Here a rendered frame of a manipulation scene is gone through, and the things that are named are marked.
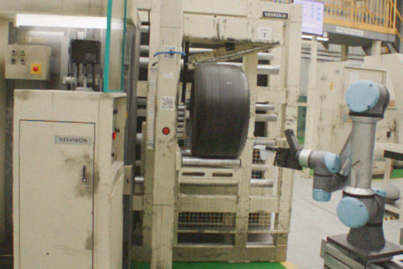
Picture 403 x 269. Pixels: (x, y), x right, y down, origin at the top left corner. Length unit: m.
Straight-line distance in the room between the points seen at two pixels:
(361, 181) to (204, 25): 1.49
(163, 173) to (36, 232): 0.86
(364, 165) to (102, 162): 1.00
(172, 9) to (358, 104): 1.26
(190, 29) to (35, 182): 1.39
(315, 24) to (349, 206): 5.14
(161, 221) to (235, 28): 1.30
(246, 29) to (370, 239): 1.53
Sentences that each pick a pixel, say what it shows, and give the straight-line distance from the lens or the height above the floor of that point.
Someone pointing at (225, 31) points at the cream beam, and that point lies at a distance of 2.53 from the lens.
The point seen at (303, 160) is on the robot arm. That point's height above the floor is 1.04.
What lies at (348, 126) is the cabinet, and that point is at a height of 0.86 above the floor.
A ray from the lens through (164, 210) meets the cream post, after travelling 2.32.
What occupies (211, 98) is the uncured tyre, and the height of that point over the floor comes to 1.26.
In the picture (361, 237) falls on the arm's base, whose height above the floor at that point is 0.76.
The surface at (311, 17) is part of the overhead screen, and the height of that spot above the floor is 2.58.
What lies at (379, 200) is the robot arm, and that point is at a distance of 1.61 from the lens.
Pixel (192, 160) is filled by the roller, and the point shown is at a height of 0.91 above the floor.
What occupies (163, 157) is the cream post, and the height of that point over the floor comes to 0.90.
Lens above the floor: 1.28
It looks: 3 degrees down
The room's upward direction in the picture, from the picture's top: 3 degrees clockwise
